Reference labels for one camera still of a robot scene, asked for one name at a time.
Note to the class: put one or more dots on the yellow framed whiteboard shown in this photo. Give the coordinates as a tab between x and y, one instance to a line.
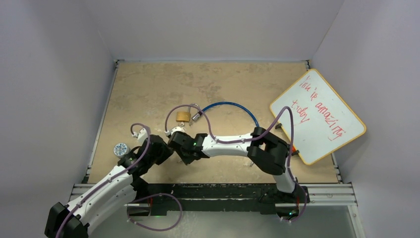
323	122

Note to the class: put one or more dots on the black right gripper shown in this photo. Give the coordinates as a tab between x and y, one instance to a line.
188	160

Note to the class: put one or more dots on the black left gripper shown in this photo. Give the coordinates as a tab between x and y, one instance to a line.
166	151

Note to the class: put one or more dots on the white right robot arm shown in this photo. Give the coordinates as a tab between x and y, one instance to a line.
267	151

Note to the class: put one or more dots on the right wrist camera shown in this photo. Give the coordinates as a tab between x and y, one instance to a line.
175	129

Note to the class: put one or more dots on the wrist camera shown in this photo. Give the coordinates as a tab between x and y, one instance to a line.
140	136
175	129

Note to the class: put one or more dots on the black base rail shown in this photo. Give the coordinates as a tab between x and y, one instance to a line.
159	198

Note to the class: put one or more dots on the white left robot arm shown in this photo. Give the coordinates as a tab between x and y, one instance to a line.
123	184

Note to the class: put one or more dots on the round blue patterned tin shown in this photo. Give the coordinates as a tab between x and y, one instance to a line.
121	149

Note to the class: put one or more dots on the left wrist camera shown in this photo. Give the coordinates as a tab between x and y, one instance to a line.
140	136

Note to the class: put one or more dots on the blue cable lock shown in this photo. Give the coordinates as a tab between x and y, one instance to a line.
228	108

